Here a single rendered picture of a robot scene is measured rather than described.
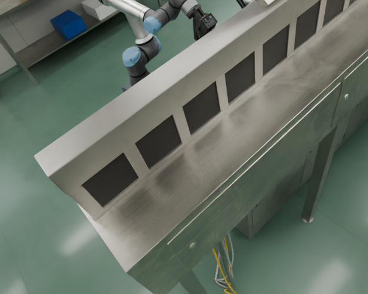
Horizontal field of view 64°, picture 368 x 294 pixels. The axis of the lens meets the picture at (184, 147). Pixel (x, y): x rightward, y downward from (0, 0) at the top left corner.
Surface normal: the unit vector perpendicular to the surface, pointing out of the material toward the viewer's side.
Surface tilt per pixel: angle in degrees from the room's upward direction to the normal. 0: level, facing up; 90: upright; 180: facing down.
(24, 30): 90
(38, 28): 90
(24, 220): 0
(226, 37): 0
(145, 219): 0
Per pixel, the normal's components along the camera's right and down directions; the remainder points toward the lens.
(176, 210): -0.21, -0.60
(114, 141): 0.64, 0.51
